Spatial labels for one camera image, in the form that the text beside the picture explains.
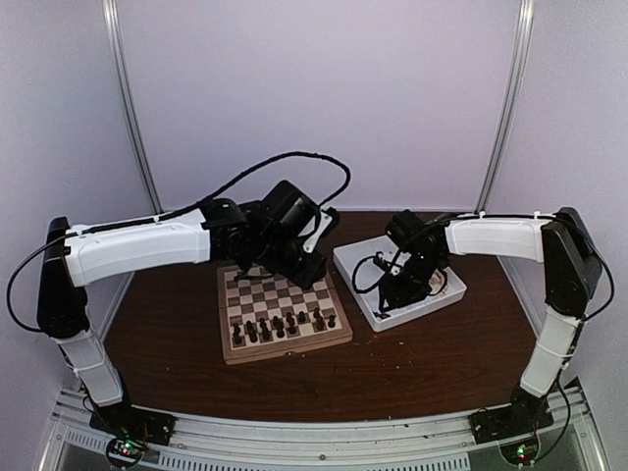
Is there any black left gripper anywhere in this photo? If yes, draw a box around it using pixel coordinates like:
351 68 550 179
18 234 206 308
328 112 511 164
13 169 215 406
254 233 328 290

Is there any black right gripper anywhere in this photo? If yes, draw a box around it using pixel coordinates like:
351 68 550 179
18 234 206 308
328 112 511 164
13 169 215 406
379 251 445 313

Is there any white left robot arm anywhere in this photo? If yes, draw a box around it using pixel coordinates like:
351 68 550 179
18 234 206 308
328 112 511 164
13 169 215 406
18 181 338 436

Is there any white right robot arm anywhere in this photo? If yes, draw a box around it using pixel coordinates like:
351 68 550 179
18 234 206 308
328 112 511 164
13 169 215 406
375 206 609 434

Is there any pile of white chess pieces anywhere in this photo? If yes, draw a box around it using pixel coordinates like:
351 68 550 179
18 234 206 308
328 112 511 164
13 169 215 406
428 270 448 297

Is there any wooden chess board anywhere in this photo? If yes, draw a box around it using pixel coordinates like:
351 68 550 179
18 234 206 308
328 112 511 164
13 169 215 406
217 265 353 365

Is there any white plastic divided tray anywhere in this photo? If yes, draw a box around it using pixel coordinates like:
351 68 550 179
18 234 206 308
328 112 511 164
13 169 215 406
334 235 467 332

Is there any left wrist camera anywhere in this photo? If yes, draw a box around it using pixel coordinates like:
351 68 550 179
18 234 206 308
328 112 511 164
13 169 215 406
298 207 340 253

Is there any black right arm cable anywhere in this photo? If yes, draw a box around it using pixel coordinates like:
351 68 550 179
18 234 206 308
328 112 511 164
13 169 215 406
350 252 393 295

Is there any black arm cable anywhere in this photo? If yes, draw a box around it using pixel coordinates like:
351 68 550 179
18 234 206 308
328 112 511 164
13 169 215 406
63 151 352 232
350 252 393 295

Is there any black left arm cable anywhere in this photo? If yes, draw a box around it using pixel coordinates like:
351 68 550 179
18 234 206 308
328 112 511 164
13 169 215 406
63 151 352 232

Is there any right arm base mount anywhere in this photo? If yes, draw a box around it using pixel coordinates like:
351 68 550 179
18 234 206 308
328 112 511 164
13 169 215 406
469 387 554 445

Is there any aluminium front rail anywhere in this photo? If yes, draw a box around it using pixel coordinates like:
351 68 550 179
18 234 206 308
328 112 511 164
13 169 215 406
33 387 610 470

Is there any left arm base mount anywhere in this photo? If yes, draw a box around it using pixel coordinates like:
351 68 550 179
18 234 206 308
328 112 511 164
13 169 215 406
89 386 177 445

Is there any right aluminium frame post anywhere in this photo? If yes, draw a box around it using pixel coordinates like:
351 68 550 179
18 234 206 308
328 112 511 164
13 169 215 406
475 0 535 212

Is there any aluminium frame post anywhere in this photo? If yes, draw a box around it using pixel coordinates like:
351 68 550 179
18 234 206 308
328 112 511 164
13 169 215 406
475 0 535 212
101 0 166 220

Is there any left aluminium frame post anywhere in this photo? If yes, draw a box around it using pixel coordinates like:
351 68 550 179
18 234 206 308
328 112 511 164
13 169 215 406
101 0 166 220

